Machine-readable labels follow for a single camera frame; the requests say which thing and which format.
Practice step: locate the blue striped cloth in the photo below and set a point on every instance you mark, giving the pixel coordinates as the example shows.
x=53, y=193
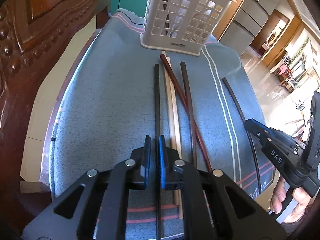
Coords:
x=112, y=92

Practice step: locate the carved wooden chair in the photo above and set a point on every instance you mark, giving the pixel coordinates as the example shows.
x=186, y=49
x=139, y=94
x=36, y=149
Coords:
x=37, y=42

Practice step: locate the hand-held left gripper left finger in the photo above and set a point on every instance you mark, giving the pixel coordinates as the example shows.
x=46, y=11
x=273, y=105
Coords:
x=147, y=155

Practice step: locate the wooden doorway frame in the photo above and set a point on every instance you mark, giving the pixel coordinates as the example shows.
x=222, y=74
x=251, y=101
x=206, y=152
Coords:
x=275, y=30

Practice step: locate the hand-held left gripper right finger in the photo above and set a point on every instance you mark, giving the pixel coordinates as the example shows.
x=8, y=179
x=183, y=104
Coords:
x=162, y=160

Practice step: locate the wooden chairs with pink cloth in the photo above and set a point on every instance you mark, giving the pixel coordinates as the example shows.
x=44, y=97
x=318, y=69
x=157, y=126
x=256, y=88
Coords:
x=287, y=72

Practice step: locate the silver refrigerator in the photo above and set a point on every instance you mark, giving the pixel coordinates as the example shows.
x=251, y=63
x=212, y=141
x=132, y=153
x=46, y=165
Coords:
x=250, y=22

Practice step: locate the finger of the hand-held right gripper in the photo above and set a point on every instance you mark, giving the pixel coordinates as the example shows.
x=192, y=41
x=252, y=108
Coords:
x=255, y=127
x=280, y=136

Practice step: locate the green hanging vine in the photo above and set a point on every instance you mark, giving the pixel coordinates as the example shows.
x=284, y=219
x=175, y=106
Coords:
x=298, y=50

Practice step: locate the black chopstick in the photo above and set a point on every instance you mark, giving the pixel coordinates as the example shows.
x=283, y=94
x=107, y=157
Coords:
x=186, y=80
x=236, y=102
x=157, y=105

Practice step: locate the person's right hand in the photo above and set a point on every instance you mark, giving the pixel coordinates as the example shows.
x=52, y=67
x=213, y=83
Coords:
x=277, y=200

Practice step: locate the white plastic utensil holder basket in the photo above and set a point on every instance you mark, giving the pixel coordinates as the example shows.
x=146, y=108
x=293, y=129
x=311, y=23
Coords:
x=162, y=48

